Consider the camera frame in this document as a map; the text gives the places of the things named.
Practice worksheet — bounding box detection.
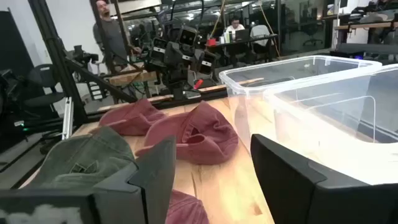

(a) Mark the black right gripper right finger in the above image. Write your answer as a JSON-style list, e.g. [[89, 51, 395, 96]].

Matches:
[[250, 133, 398, 224]]

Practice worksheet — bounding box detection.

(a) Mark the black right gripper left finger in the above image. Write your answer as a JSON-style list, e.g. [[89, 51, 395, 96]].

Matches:
[[0, 135, 177, 224]]

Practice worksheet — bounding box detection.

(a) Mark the maroon cap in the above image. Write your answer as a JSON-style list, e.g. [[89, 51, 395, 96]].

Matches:
[[164, 189, 211, 224], [98, 98, 169, 136], [135, 100, 239, 166]]

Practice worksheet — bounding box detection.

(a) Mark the wooden workbench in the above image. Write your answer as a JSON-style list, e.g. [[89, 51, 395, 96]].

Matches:
[[108, 63, 158, 86]]

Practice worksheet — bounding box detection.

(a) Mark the clear plastic bin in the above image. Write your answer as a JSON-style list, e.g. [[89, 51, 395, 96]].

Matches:
[[264, 63, 398, 186], [218, 55, 382, 153]]

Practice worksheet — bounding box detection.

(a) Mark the standing person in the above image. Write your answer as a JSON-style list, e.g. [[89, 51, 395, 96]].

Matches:
[[92, 0, 142, 68]]

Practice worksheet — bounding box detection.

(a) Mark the seated person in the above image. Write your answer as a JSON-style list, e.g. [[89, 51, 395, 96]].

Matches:
[[225, 17, 246, 35]]

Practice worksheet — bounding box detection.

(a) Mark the black laptop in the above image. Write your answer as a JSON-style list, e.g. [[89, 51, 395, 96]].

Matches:
[[234, 29, 251, 41]]

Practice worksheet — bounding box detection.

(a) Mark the black desk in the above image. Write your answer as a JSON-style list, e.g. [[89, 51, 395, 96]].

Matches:
[[205, 33, 279, 63]]

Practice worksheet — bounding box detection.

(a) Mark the chair with white cover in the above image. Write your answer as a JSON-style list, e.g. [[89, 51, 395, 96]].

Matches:
[[249, 24, 272, 54]]

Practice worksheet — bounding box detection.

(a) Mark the silver aluminium profile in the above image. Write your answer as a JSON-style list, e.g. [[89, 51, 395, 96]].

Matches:
[[62, 96, 74, 141]]

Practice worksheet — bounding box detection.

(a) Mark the black office chair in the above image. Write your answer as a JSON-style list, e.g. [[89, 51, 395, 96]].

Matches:
[[23, 63, 66, 110]]

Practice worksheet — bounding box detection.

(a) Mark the wooden shelf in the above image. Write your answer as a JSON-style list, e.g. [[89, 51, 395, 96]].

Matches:
[[334, 19, 398, 32]]

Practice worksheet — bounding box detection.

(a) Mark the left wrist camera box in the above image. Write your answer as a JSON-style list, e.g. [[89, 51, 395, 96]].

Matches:
[[178, 26, 199, 47]]

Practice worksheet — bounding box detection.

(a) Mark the black aluminium frame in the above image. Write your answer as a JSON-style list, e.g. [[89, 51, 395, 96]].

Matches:
[[27, 0, 229, 131]]

